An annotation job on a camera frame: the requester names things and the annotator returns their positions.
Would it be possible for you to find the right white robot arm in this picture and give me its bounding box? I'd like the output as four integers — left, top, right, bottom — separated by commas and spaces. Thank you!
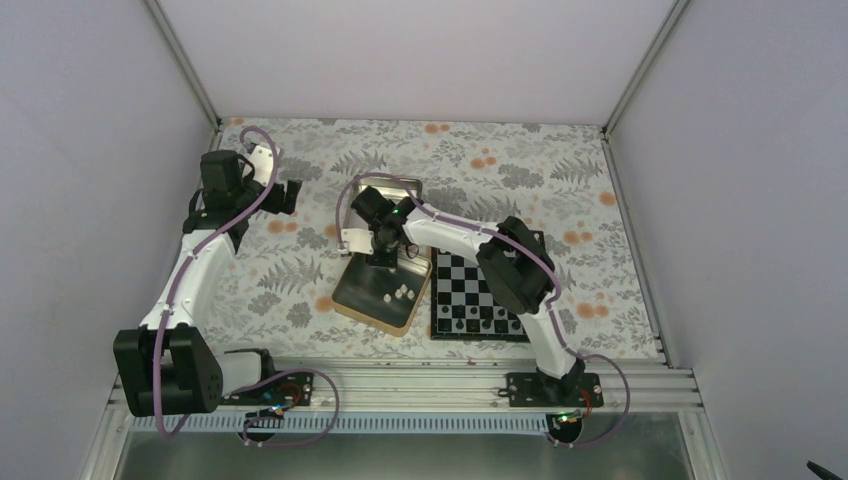
338, 187, 585, 407

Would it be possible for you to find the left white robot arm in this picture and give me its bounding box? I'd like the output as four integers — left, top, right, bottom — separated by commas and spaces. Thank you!
113, 144, 302, 417

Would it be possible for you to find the gold tin box with pieces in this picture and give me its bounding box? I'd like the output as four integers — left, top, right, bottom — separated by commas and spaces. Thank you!
331, 254, 432, 337

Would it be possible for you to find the black white chess board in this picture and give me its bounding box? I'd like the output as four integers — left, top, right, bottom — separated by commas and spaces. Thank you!
425, 224, 555, 342

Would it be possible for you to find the floral patterned table mat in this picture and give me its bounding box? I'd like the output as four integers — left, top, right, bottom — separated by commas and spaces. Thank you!
205, 118, 661, 361

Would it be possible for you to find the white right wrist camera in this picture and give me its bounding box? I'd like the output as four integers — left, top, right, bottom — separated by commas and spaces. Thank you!
339, 228, 374, 255

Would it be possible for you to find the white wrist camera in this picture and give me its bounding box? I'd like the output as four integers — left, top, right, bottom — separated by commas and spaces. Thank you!
248, 144, 278, 187
339, 228, 374, 255

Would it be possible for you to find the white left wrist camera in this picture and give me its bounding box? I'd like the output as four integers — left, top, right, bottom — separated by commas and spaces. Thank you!
248, 144, 278, 187

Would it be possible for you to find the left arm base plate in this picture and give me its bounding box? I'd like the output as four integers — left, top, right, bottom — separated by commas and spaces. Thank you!
221, 372, 314, 408

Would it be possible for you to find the left aluminium corner post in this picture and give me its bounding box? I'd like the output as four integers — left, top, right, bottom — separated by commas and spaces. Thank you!
142, 0, 221, 131

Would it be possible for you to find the aluminium corner post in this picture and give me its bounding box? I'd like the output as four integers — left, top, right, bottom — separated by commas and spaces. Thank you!
142, 0, 221, 131
603, 0, 691, 141

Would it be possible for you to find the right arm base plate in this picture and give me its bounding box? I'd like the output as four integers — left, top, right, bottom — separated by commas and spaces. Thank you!
497, 372, 605, 408

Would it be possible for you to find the aluminium front rail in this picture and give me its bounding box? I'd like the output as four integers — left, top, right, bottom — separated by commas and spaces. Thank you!
105, 368, 705, 415

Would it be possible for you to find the right aluminium corner post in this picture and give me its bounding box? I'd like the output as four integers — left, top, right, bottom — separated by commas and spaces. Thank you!
603, 0, 691, 141

